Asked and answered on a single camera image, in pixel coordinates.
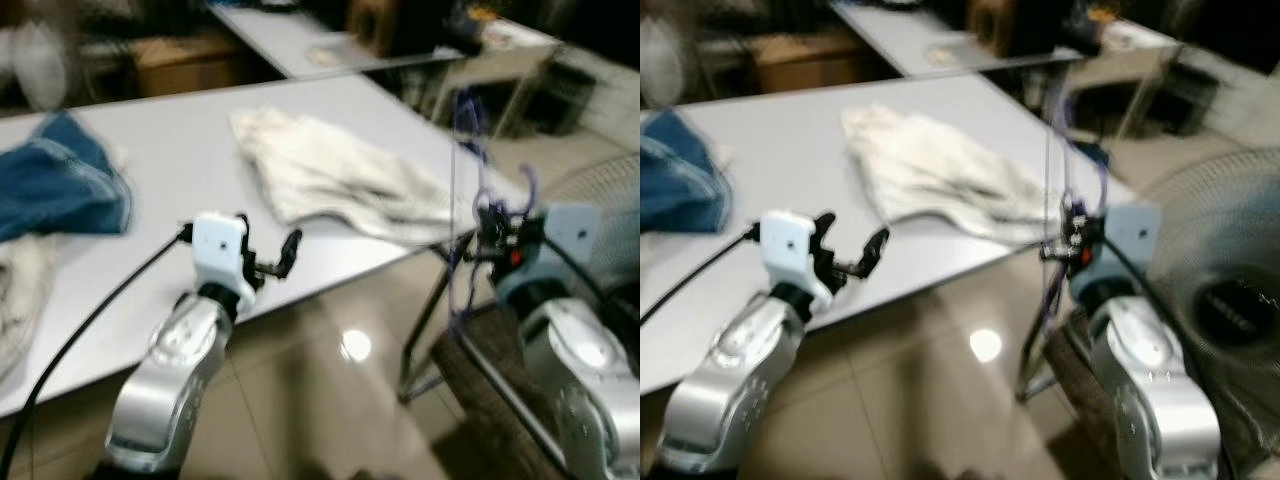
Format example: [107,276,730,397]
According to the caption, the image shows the white knitted garment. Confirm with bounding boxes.
[840,103,1081,246]
[230,105,479,249]

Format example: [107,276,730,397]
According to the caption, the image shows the purple wire hanger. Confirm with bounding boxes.
[1040,75,1089,331]
[445,88,546,336]

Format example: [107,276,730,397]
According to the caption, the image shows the large grey floor fan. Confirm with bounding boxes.
[1135,148,1280,471]
[545,150,641,331]

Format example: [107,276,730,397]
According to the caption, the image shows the white rectangular table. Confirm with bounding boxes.
[0,72,546,421]
[830,0,1181,79]
[640,72,1141,401]
[210,0,561,81]

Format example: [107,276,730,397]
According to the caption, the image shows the dark equipment rack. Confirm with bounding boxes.
[540,50,611,136]
[1165,50,1241,136]

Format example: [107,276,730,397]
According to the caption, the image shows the blue denim jeans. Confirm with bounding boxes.
[640,108,736,236]
[0,110,134,244]

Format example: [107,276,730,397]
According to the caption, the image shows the brown cardboard box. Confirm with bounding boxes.
[750,35,861,96]
[133,35,246,98]

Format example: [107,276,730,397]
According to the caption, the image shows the wooden black-front speaker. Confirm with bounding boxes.
[965,0,1021,56]
[345,0,401,56]

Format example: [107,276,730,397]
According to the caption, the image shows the small white fan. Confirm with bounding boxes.
[640,15,681,106]
[12,20,71,113]

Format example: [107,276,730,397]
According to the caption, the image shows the white crumpled garment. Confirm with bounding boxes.
[0,235,56,386]

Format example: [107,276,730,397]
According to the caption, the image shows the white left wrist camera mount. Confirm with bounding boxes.
[190,212,251,309]
[758,210,836,313]

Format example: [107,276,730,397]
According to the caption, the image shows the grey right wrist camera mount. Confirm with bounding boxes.
[1085,203,1161,291]
[535,203,603,296]

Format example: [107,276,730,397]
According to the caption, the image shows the brown woven metal-frame chair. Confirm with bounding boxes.
[430,305,561,480]
[1040,310,1113,451]

